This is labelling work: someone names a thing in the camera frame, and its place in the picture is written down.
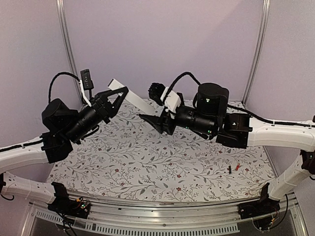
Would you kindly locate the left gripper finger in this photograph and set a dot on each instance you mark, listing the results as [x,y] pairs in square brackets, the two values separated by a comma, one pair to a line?
[114,107]
[121,92]

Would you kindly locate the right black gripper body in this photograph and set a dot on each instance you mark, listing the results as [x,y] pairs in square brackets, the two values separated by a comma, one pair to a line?
[166,125]

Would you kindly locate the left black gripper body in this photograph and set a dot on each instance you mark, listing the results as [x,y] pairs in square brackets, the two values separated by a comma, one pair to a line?
[96,103]

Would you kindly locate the white remote control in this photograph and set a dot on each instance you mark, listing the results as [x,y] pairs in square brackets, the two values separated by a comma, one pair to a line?
[133,98]

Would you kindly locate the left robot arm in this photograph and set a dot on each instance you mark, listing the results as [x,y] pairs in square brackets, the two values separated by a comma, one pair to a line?
[66,127]

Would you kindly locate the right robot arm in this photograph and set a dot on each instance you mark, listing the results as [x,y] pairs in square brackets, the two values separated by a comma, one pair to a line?
[209,119]

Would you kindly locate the floral patterned table mat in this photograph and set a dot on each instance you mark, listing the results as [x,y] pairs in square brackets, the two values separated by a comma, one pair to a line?
[128,159]

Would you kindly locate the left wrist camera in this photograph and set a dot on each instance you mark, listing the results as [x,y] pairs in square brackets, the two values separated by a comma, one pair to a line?
[86,84]

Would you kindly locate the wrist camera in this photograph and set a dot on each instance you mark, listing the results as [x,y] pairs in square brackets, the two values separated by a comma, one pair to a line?
[169,99]
[86,84]

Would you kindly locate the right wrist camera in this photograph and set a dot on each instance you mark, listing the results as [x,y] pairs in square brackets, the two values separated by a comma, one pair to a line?
[169,99]

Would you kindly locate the left aluminium frame post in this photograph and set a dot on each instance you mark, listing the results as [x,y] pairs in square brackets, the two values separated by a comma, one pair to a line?
[66,38]

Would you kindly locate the aluminium frame post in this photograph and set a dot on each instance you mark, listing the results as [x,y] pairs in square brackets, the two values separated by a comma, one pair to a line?
[258,49]
[66,38]

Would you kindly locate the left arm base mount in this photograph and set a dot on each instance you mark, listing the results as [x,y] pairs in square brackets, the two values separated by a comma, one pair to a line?
[62,204]

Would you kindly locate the aluminium front rail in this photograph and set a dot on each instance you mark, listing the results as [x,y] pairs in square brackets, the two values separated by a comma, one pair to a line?
[120,217]

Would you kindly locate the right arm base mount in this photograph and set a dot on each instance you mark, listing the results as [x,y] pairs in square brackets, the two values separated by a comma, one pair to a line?
[264,205]

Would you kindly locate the right aluminium frame post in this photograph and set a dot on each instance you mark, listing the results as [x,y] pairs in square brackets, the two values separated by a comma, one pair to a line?
[258,49]

